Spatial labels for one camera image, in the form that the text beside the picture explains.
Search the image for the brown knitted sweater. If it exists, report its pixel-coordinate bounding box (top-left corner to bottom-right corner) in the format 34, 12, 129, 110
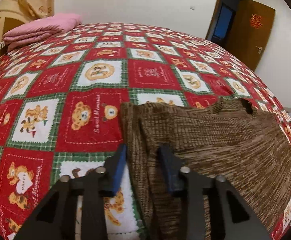
120, 98, 291, 239

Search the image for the red checkered bear bedspread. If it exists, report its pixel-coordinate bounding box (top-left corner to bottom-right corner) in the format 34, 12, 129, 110
0, 24, 291, 239

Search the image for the folded pink blanket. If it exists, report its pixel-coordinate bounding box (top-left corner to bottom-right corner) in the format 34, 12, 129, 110
2, 13, 82, 52

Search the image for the brown wooden door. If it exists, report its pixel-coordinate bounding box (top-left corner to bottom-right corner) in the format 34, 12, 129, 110
225, 0, 276, 71

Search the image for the red paper door decoration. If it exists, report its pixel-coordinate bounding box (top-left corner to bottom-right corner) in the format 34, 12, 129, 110
250, 14, 263, 29

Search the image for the cream and brown headboard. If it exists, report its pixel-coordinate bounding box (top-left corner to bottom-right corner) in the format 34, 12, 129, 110
0, 0, 33, 41

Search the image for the metal door handle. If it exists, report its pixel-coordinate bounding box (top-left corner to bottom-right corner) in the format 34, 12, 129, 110
256, 46, 263, 54

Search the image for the dark door frame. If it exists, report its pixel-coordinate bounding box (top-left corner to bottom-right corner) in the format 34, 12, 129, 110
206, 0, 244, 47

